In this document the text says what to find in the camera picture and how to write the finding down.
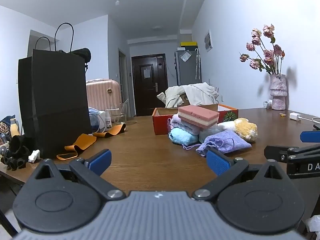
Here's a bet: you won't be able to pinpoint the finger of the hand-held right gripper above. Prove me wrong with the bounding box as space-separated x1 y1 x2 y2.
264 145 320 162
300 131 320 143

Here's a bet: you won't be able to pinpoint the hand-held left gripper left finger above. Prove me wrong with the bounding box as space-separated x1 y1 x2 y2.
26 149 126 201

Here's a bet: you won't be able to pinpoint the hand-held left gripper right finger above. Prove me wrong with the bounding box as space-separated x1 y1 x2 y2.
192 148 292 202

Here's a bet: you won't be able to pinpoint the purple drawstring pouch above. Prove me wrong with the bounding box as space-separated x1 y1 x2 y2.
182 129 252 157

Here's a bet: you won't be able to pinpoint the white and yellow plush toy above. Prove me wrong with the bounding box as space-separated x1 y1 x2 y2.
217 118 258 143

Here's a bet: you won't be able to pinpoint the light blue towel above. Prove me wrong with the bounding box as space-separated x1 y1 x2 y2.
168 127 200 145

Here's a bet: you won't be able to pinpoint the purple towel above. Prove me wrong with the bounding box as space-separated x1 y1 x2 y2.
167 114 200 135

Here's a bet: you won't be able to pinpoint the pink layered sponge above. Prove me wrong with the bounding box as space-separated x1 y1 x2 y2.
177 105 220 130

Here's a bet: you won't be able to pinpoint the red cardboard box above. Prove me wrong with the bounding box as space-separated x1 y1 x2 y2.
152 104 239 135

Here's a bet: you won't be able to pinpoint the white spray bottle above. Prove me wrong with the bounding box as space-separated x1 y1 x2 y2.
105 109 113 132

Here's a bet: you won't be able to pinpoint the blue and white tissue packet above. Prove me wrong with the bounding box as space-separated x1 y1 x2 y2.
89 107 107 132

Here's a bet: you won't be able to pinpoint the glass jar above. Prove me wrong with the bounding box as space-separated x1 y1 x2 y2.
111 102 128 125

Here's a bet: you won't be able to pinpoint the pink textured vase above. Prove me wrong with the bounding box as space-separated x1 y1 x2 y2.
269 74 288 111

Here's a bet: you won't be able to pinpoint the white plastic bag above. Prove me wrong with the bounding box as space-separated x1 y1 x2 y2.
306 216 320 233

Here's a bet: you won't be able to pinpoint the pink suitcase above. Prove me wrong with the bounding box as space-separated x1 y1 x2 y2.
86 79 122 111

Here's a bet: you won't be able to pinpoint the beige coat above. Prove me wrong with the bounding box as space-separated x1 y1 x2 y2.
157 82 219 108

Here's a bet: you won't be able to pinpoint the black paper bag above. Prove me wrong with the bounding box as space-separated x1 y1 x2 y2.
18 23 92 159

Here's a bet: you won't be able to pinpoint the dark wooden door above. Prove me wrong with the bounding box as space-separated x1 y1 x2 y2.
131 54 168 117

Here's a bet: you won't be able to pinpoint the side room door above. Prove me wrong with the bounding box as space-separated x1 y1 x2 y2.
119 50 127 98

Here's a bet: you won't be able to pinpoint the dried pink roses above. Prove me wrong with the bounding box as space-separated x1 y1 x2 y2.
239 24 285 75

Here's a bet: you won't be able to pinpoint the grey refrigerator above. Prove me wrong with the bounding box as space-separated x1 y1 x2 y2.
174 49 202 87

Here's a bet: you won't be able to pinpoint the blue fabric bag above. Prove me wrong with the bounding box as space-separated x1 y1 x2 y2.
0 115 19 140

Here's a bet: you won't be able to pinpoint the white umbrella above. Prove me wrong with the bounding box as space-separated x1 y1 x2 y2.
195 49 201 80

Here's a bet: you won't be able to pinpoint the black furry item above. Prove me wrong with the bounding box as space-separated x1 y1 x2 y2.
69 47 92 63

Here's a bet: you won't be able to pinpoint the white charger cable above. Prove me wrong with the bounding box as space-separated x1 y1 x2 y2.
300 116 320 124

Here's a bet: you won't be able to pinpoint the grey wall picture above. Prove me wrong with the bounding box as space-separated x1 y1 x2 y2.
204 30 213 52

